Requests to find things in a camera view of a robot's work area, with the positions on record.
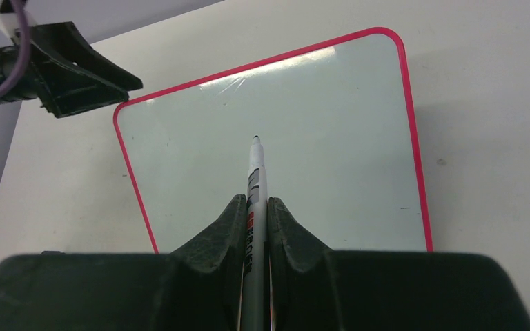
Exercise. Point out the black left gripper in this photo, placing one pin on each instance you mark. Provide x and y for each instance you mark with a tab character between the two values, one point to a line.
58	50

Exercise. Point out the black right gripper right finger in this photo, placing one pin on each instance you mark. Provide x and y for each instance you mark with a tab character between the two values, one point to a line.
319	288

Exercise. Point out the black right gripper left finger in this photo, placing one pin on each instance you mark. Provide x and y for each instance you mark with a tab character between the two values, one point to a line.
195	287

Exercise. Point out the white whiteboard marker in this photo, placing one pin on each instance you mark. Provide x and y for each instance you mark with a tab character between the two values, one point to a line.
256	303

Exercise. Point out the pink framed whiteboard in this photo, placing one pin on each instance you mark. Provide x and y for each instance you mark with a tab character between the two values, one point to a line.
341	145

